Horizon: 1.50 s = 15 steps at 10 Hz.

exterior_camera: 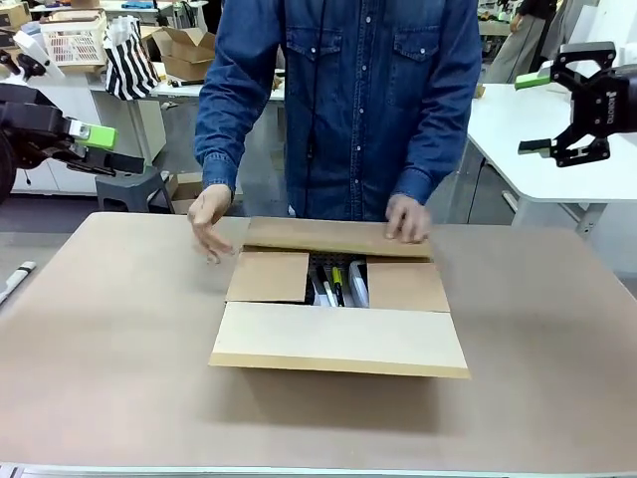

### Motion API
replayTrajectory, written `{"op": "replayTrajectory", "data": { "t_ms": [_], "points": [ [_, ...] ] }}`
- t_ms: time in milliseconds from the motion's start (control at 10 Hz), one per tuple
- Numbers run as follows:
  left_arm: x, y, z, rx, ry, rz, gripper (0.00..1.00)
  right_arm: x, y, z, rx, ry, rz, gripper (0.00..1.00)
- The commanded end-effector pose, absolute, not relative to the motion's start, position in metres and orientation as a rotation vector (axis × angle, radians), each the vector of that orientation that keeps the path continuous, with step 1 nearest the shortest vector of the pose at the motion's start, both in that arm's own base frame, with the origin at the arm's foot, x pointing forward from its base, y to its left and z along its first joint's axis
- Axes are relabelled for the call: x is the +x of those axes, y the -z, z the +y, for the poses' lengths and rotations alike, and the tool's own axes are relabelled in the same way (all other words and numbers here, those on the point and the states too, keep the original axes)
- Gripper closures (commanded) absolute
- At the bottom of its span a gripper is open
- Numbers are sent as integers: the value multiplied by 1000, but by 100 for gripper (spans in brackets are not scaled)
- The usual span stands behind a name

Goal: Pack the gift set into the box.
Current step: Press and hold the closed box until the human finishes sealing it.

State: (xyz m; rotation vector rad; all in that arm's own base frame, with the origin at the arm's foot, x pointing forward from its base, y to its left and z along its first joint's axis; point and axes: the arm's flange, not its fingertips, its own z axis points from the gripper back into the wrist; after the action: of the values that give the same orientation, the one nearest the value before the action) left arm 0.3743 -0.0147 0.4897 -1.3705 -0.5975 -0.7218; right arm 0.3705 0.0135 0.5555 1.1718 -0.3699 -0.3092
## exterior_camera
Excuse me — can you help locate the person in beige clothes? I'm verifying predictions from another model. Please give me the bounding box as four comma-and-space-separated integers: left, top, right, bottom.
483, 0, 551, 85

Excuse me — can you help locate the person's left hand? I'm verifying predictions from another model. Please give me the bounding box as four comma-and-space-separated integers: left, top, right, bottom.
383, 192, 432, 245

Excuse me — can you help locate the person's right hand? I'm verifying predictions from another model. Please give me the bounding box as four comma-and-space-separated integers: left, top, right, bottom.
187, 184, 237, 264

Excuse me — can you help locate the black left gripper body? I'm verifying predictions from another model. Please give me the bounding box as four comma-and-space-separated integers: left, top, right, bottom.
0, 99, 66, 168

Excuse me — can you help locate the grey plastic stool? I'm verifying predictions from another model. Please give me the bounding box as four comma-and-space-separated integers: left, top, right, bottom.
94, 168, 175, 215

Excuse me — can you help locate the small cardboard box on floor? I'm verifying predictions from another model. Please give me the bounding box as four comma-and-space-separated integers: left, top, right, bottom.
166, 172, 205, 215

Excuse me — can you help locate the white table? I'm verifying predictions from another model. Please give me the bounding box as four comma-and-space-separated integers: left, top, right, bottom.
466, 82, 637, 235

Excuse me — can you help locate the person's left forearm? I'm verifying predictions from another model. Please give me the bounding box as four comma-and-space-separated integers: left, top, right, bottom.
391, 138, 473, 206

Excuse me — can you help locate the yellow black marker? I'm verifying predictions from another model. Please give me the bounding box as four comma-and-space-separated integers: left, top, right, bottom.
331, 266, 346, 307

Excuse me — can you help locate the black white striped bag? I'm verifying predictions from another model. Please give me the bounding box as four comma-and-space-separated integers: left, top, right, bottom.
103, 15, 161, 102

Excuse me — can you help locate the person's right forearm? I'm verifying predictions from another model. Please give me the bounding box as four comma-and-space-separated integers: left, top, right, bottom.
194, 114, 250, 203

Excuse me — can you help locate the white desk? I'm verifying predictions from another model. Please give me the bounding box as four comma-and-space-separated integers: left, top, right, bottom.
89, 59, 288, 104

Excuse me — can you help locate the white flat gift item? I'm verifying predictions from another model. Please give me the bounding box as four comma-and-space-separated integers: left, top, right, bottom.
347, 260, 371, 310

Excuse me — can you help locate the white black pen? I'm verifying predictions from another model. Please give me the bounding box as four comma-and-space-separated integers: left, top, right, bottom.
0, 260, 38, 308

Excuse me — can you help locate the beige plastic crate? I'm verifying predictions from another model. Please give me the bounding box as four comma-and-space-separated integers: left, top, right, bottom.
39, 14, 108, 69

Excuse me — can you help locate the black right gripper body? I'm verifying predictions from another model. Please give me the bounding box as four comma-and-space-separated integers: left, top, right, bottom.
569, 63, 637, 138

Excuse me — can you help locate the open cardboard box on desk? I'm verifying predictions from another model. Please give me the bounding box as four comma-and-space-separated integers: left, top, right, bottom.
151, 27, 217, 84

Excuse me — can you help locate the person in blue denim shirt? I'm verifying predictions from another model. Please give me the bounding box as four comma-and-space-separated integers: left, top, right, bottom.
193, 0, 484, 223

